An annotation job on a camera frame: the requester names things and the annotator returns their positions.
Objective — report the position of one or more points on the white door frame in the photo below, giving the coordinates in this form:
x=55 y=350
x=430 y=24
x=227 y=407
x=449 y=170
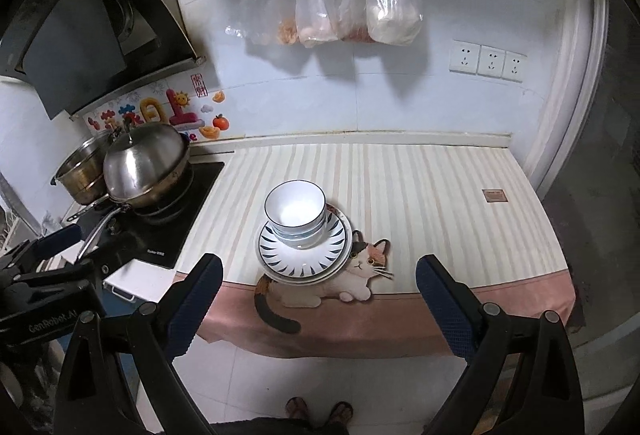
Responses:
x=575 y=65

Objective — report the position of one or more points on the black range hood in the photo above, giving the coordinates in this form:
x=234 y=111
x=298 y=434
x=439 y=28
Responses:
x=75 y=45

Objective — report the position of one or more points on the white wall socket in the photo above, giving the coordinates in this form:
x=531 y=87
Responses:
x=491 y=61
x=464 y=57
x=514 y=66

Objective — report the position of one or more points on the steel pot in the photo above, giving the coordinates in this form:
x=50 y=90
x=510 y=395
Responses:
x=80 y=170

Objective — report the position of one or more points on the steel wok with lid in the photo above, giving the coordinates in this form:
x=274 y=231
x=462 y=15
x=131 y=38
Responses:
x=165 y=192

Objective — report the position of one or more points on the steel wok lid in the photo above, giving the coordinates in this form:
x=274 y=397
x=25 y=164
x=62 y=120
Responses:
x=145 y=160

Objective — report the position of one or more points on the clear plastic bag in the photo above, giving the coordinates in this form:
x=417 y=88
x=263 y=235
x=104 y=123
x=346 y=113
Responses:
x=255 y=15

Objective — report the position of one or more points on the person's right sandal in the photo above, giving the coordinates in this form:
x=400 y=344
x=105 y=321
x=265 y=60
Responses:
x=341 y=411

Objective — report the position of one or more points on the black induction cooktop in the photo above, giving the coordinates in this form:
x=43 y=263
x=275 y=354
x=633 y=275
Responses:
x=165 y=235

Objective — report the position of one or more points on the white plate with dark rim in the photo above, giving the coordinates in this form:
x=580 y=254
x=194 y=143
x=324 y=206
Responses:
x=345 y=265

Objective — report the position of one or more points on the person's sandal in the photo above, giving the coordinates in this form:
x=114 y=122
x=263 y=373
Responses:
x=341 y=411
x=297 y=409

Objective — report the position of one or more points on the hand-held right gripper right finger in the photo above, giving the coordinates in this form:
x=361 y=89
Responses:
x=442 y=300

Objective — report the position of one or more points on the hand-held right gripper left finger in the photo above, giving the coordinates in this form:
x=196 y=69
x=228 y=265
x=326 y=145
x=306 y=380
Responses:
x=197 y=300

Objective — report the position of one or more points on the colourful wall stickers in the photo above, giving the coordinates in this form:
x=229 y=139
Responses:
x=160 y=112

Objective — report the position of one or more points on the person's left sandal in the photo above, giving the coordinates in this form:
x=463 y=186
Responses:
x=297 y=409

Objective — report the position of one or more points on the striped cat print tablecloth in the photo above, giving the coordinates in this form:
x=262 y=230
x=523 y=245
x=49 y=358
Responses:
x=400 y=195

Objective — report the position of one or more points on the white bowl with dark rim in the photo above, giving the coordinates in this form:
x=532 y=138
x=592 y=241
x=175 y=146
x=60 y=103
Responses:
x=295 y=207

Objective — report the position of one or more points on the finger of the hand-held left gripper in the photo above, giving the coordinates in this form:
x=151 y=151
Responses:
x=120 y=247
x=60 y=236

